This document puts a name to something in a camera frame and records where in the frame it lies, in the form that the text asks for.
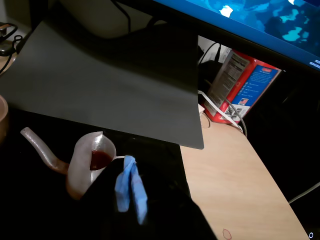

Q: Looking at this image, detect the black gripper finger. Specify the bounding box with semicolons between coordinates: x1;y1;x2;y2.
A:
84;155;137;240
129;161;218;240

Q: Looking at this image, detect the translucent pink gooseneck kettle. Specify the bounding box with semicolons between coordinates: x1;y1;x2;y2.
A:
20;126;126;201

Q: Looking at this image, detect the red tea liquid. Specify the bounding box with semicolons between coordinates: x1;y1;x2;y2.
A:
89;149;113;171

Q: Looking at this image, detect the beige speckled ceramic cup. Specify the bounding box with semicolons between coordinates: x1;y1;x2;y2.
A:
0;94;10;146

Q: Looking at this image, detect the dark grey mat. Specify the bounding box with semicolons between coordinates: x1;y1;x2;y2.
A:
0;19;205;150

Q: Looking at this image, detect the red and white carton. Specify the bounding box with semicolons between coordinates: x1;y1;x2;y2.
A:
207;48;282;125

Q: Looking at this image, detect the computer monitor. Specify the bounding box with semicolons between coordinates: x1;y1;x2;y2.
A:
152;0;320;72

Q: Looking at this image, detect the white flat cable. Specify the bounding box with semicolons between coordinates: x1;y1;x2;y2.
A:
198;90;243;132

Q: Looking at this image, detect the light grey round cable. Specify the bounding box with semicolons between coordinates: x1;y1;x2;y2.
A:
223;97;248;138
288;182;320;204

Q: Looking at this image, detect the thin black cable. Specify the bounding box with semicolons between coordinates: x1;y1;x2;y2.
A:
0;34;24;76

